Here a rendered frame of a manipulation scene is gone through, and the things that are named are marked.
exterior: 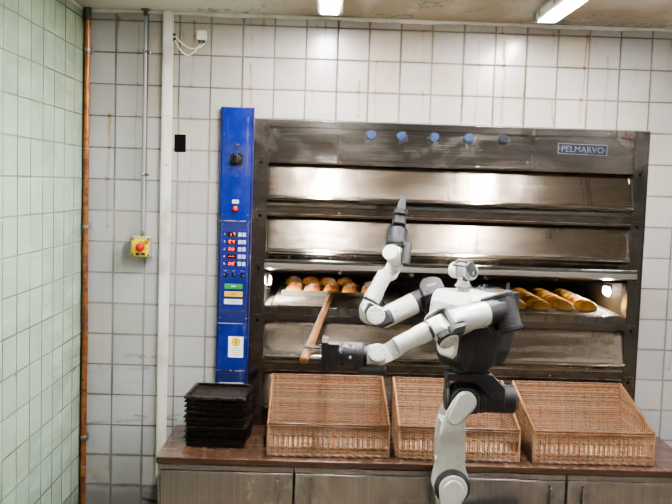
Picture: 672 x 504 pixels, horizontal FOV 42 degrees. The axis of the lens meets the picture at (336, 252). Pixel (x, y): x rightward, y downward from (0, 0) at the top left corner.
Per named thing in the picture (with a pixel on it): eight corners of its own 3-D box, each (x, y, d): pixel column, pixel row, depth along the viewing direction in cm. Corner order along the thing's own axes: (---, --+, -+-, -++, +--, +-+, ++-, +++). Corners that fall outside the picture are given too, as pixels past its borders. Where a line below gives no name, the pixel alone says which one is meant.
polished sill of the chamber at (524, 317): (264, 312, 443) (264, 304, 443) (620, 323, 446) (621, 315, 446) (263, 314, 437) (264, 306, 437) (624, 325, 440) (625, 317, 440)
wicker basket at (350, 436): (269, 426, 440) (270, 371, 438) (382, 429, 442) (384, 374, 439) (264, 456, 391) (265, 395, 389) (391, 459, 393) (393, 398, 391)
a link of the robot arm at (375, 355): (355, 339, 312) (387, 340, 311) (355, 345, 322) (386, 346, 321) (353, 370, 308) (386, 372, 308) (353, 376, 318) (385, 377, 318)
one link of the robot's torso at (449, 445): (461, 494, 365) (478, 384, 362) (468, 510, 348) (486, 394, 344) (425, 489, 365) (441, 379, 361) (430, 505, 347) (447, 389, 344)
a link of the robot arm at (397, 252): (389, 242, 374) (386, 267, 370) (382, 233, 364) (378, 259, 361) (415, 242, 370) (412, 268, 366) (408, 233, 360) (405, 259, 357)
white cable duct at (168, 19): (155, 476, 443) (163, 10, 425) (165, 477, 443) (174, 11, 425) (155, 478, 441) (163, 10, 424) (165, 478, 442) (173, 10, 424)
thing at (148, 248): (133, 256, 434) (133, 235, 434) (153, 256, 435) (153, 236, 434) (129, 257, 427) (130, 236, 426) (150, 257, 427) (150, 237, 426)
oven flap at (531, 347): (263, 358, 438) (265, 318, 444) (621, 368, 441) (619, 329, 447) (263, 356, 434) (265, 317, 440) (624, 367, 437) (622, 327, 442)
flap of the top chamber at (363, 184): (267, 201, 432) (269, 163, 438) (631, 212, 435) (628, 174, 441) (267, 198, 428) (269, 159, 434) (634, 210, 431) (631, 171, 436)
